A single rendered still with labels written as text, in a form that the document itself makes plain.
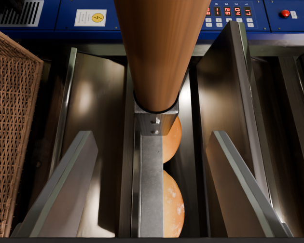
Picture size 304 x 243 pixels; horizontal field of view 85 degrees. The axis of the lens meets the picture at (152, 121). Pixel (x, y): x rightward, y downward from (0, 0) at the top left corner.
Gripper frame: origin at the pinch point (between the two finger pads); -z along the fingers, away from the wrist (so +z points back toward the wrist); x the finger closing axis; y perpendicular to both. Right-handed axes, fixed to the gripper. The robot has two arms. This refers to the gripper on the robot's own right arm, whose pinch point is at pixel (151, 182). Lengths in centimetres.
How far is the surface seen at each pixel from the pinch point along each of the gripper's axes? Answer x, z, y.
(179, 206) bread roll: -3.4, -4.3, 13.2
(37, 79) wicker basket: 34, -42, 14
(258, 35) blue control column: -37, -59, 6
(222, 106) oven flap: -18.6, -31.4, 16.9
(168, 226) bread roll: -1.9, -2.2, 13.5
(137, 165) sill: 4.2, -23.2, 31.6
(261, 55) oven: -38, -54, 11
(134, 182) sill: 4.7, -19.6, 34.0
